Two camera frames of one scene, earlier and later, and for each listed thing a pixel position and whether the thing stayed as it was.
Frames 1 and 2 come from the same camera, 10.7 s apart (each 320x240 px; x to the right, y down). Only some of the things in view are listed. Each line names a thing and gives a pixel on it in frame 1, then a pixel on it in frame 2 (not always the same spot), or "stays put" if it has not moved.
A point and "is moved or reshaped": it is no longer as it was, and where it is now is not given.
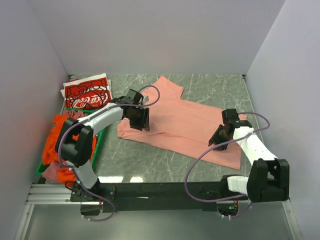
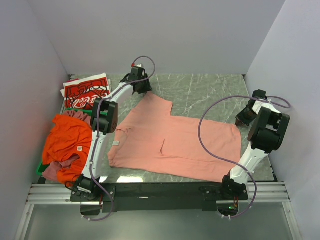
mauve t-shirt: (51, 171) stays put
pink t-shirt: (181, 124) is moved or reshaped
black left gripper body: (138, 115) -> (145, 87)
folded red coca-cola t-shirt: (87, 93) stays put
